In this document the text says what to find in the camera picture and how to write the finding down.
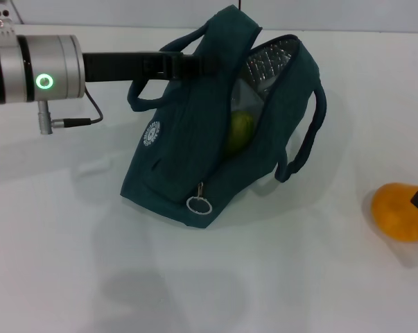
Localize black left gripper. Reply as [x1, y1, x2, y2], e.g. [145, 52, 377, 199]
[82, 50, 220, 84]

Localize orange pear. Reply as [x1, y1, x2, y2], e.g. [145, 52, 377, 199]
[370, 182, 418, 243]

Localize green cucumber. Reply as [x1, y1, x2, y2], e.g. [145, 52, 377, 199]
[225, 110, 256, 157]

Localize dark teal insulated lunch bag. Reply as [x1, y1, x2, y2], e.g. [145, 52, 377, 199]
[120, 5, 328, 230]

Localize silver zipper pull ring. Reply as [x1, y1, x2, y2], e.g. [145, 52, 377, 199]
[186, 182, 213, 216]

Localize black cable with silver plug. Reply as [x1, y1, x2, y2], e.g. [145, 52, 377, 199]
[37, 88, 104, 136]

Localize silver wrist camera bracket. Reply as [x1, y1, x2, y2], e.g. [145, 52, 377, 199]
[0, 6, 18, 46]

